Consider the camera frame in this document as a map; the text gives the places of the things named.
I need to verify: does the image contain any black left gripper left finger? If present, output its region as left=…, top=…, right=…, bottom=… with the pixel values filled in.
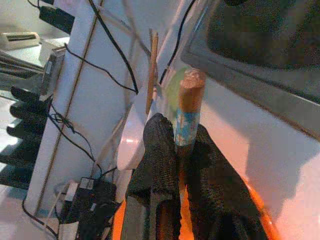
left=122, top=112, right=181, bottom=240

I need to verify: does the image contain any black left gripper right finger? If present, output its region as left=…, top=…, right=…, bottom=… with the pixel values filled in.
left=177, top=126, right=270, bottom=240

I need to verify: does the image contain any orange bowl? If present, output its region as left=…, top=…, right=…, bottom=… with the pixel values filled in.
left=111, top=169, right=282, bottom=240

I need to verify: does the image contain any brown chopstick with blue band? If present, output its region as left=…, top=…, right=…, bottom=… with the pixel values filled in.
left=173, top=68, right=207, bottom=153

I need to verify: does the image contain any white bowl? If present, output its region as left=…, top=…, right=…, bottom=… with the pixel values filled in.
left=116, top=94, right=161, bottom=171

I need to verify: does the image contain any green plate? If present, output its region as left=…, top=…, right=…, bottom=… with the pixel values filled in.
left=163, top=65, right=191, bottom=120

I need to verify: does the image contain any black power adapter box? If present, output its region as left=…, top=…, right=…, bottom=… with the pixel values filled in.
left=61, top=176, right=120, bottom=240

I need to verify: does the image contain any brown wooden chopstick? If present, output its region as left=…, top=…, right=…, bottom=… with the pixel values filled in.
left=145, top=28, right=160, bottom=115

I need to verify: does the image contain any stainless steel sink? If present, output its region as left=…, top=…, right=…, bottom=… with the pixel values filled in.
left=180, top=0, right=320, bottom=142

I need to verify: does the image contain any small flat black adapter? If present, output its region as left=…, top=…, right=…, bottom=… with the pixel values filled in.
left=38, top=5, right=76, bottom=35

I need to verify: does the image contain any thin black wall cable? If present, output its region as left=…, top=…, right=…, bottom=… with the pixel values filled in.
left=87, top=0, right=140, bottom=95

